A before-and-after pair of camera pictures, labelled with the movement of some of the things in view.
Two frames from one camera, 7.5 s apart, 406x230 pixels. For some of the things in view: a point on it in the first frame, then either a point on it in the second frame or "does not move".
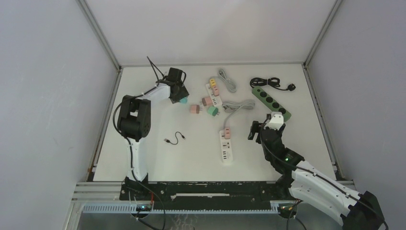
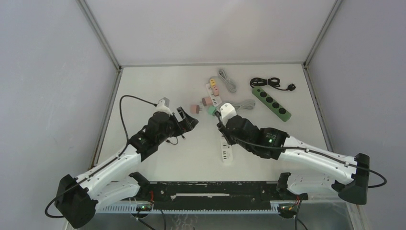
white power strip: x=217 y=100 does not move
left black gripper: x=184 y=93 -> x=187 y=124
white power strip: x=226 y=144 does not move
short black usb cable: x=168 y=141 does not move
